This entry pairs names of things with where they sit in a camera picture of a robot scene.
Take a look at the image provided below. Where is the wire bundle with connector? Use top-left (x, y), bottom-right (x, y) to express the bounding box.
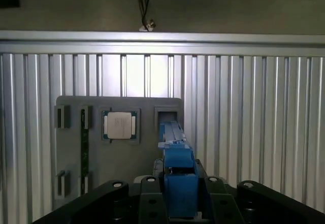
top-left (136, 0), bottom-right (157, 33)

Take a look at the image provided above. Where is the green RAM stick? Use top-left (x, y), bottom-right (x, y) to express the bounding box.
top-left (80, 109), bottom-right (89, 194)

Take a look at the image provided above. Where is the grey parts rack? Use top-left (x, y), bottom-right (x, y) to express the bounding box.
top-left (52, 95), bottom-right (184, 217)

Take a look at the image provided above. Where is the silver CPU chip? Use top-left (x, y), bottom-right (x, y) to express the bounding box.
top-left (101, 111), bottom-right (137, 141)

